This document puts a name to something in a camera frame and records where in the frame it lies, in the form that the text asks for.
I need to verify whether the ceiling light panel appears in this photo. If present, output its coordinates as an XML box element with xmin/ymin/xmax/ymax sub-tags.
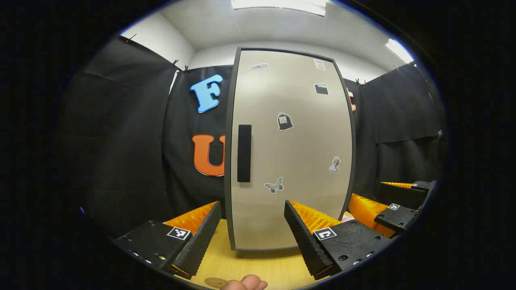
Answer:
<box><xmin>230</xmin><ymin>0</ymin><xmax>327</xmax><ymax>17</ymax></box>
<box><xmin>385</xmin><ymin>38</ymin><xmax>414</xmax><ymax>64</ymax></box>

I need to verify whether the grey cabinet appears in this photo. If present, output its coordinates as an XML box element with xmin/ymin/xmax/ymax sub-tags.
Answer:
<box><xmin>225</xmin><ymin>47</ymin><xmax>357</xmax><ymax>251</ymax></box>

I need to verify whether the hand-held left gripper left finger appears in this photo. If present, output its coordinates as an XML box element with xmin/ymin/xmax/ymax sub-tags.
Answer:
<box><xmin>114</xmin><ymin>201</ymin><xmax>223</xmax><ymax>280</ymax></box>

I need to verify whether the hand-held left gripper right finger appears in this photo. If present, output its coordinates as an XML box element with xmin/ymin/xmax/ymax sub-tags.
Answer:
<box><xmin>284</xmin><ymin>199</ymin><xmax>393</xmax><ymax>281</ymax></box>

